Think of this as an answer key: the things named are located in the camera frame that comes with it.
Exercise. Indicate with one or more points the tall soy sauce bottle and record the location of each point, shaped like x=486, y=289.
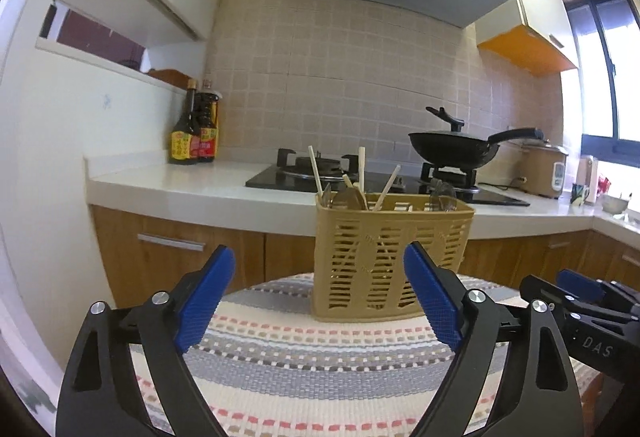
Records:
x=182, y=142

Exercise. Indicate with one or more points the white thermos jug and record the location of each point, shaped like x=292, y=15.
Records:
x=587, y=172

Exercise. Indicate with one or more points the orange and white wall cabinet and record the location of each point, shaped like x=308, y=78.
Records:
x=530, y=49

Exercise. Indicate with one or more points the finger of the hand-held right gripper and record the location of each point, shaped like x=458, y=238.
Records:
x=540, y=289
x=580, y=284

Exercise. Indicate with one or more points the striped woven mat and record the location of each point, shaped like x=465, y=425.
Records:
x=310, y=367

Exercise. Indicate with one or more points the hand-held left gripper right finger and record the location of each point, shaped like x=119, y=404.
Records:
x=435, y=297

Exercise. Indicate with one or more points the glass wok lid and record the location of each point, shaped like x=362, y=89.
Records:
x=447, y=117

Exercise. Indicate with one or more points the metal bowl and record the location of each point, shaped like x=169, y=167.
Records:
x=614, y=203

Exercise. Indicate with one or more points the beige plastic utensil basket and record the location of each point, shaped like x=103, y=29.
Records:
x=395, y=217

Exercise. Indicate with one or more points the wide dark sauce bottle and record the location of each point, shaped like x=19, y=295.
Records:
x=207, y=137

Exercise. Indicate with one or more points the beige rice cooker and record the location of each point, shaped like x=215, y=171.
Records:
x=537, y=172

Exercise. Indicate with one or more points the clear plastic spoon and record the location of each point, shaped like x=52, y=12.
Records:
x=449, y=199
x=435, y=194

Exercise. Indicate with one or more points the black gas burner grate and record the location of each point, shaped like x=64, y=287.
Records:
x=300, y=163
x=465, y=177

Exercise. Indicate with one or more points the black glass gas cooktop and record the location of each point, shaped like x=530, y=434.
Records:
x=280, y=181

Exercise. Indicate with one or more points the dark framed window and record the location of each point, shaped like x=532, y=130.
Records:
x=590, y=17

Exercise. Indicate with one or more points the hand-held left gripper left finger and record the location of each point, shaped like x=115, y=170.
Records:
x=205, y=302

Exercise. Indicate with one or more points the black wok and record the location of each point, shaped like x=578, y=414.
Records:
x=450, y=149

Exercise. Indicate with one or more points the dark patterned mug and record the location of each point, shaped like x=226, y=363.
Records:
x=579, y=194

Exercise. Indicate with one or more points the wooden base cabinet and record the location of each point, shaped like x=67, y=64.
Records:
x=125, y=257

